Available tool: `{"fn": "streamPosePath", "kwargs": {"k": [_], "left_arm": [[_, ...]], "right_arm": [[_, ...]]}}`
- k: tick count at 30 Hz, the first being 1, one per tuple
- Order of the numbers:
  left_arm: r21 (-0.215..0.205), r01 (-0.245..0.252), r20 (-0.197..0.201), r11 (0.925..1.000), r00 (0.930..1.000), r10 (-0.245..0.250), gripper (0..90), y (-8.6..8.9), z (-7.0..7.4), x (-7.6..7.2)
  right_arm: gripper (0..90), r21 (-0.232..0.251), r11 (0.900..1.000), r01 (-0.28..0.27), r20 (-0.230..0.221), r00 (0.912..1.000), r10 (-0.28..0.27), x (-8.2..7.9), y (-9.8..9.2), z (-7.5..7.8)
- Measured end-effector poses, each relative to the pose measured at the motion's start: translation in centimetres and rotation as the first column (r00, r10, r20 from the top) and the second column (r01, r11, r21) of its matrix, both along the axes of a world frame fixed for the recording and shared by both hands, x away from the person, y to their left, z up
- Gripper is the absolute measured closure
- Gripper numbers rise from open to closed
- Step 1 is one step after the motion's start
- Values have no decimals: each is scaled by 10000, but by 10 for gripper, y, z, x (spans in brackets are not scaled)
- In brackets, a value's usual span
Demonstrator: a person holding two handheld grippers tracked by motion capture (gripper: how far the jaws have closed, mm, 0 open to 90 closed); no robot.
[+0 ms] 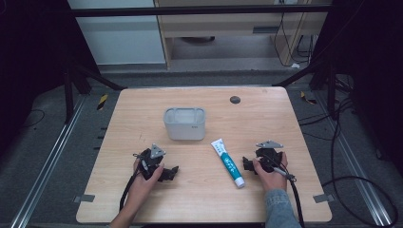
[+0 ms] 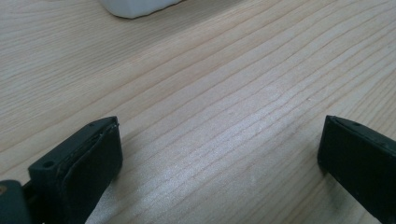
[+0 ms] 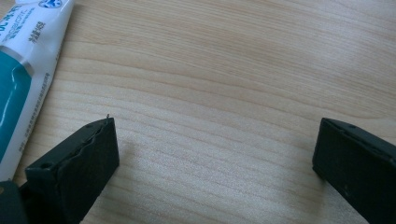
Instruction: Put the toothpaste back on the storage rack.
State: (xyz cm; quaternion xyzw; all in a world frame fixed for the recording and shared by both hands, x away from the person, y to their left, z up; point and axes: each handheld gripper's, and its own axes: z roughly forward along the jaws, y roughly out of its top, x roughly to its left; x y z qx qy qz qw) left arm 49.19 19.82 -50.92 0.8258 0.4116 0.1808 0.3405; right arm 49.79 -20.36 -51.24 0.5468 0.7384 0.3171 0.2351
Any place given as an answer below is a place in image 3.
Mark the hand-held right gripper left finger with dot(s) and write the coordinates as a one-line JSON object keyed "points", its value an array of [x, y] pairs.
{"points": [[77, 168]]}

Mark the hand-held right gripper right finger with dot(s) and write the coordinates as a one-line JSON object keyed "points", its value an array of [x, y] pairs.
{"points": [[358, 168]]}

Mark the white and teal tube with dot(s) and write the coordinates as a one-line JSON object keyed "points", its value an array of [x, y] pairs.
{"points": [[21, 81]]}

